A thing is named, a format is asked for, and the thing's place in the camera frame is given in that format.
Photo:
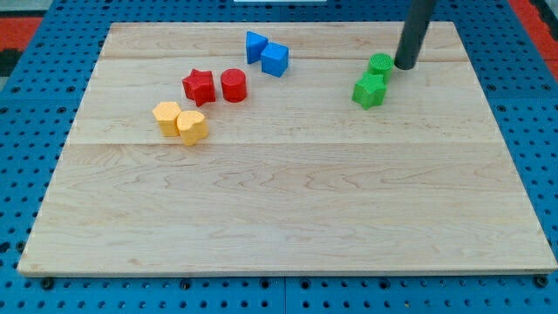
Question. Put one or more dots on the red star block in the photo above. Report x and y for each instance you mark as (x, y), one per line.
(199, 87)

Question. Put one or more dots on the green star block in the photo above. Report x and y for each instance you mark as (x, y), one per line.
(369, 91)

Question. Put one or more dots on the light wooden board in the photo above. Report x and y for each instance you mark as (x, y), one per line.
(295, 180)

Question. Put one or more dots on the red cylinder block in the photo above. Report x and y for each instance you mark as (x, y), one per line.
(234, 85)

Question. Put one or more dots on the yellow heart block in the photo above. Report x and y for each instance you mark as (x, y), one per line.
(192, 127)

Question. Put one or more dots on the blue cube block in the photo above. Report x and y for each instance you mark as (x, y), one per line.
(275, 59)

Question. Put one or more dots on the blue triangle block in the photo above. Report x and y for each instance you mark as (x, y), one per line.
(254, 45)

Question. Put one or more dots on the yellow hexagon block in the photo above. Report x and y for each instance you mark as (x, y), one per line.
(166, 114)

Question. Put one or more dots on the green cylinder block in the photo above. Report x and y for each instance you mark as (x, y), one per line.
(381, 64)

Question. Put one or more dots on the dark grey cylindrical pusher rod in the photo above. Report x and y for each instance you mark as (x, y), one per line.
(413, 33)

